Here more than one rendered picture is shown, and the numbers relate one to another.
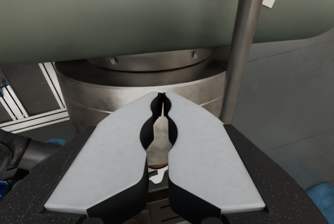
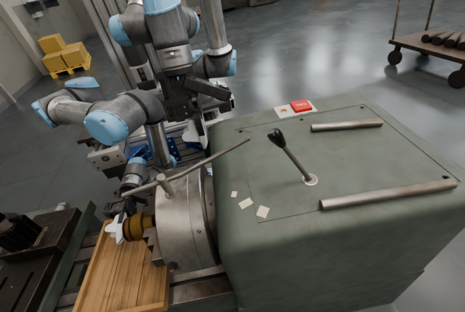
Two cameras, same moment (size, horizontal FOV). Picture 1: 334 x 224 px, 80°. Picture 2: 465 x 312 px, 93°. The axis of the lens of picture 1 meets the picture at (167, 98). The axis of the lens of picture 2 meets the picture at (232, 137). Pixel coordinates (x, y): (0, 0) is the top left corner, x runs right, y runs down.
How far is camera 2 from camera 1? 0.54 m
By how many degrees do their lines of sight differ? 69
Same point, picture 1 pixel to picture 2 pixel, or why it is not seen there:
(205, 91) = (194, 193)
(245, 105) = not seen: outside the picture
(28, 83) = not seen: hidden behind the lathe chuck
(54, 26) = (221, 146)
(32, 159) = (152, 173)
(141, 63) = (207, 182)
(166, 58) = (209, 189)
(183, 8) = (228, 169)
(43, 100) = not seen: hidden behind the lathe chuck
